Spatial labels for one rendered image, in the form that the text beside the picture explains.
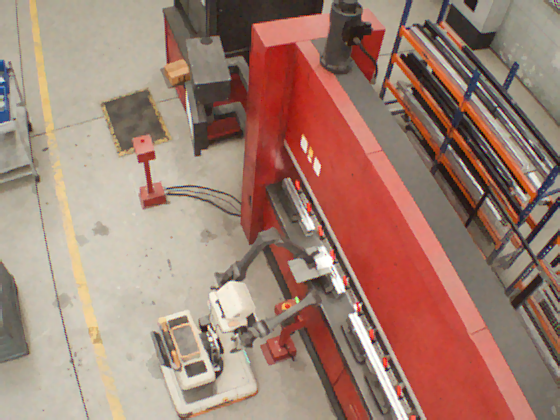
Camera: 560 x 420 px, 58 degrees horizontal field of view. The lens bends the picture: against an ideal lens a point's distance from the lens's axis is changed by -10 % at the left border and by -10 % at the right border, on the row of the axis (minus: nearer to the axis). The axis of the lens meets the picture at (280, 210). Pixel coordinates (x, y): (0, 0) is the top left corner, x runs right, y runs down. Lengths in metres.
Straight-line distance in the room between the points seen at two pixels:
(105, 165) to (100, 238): 0.89
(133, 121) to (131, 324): 2.37
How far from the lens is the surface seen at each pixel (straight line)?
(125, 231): 5.27
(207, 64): 3.77
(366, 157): 2.85
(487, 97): 4.88
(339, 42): 3.13
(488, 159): 4.87
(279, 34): 3.48
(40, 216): 5.59
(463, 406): 2.80
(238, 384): 4.28
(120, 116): 6.22
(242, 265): 3.48
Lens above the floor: 4.38
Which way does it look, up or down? 55 degrees down
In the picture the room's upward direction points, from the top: 9 degrees clockwise
